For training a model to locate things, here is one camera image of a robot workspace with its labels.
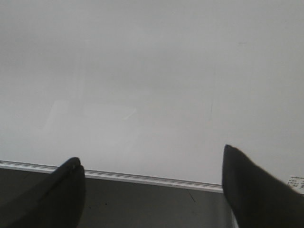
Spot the white barcode label sticker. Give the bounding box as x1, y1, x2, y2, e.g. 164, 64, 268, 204
287, 175, 304, 191

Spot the dark table under whiteboard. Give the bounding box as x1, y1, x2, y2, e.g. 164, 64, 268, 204
0, 169, 236, 228

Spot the white whiteboard with aluminium frame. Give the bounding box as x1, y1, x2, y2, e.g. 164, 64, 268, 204
0, 0, 304, 192

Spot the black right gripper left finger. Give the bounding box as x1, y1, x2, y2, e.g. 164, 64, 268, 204
0, 157, 86, 228

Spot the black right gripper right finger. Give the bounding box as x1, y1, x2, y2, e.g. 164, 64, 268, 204
222, 144, 304, 228

